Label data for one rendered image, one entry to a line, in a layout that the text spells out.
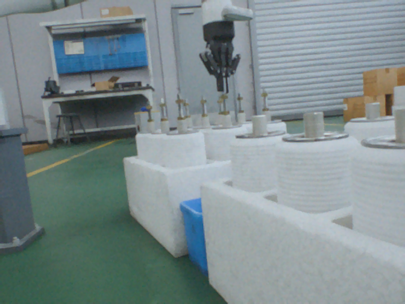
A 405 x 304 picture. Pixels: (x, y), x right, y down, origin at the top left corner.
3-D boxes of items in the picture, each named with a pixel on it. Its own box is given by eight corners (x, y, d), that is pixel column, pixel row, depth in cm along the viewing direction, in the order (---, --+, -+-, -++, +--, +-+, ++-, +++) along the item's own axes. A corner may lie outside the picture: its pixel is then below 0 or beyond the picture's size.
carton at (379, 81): (398, 93, 386) (396, 66, 383) (378, 95, 384) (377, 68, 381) (381, 95, 416) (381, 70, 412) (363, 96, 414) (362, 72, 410)
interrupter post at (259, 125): (257, 139, 49) (255, 116, 48) (249, 138, 51) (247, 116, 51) (271, 136, 50) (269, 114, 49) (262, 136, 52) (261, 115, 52)
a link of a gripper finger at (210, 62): (199, 52, 76) (213, 71, 79) (196, 57, 75) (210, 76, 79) (208, 49, 74) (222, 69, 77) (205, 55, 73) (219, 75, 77)
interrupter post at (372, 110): (374, 122, 58) (373, 103, 57) (362, 122, 60) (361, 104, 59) (384, 121, 59) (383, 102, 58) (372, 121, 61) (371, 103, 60)
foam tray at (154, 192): (175, 259, 69) (166, 173, 67) (129, 215, 104) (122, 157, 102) (316, 217, 85) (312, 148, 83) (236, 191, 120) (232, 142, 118)
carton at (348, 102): (365, 119, 447) (364, 96, 443) (375, 119, 423) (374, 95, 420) (343, 120, 446) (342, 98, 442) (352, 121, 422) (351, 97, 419)
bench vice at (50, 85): (52, 96, 506) (50, 80, 503) (64, 95, 507) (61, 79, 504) (41, 95, 465) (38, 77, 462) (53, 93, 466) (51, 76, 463)
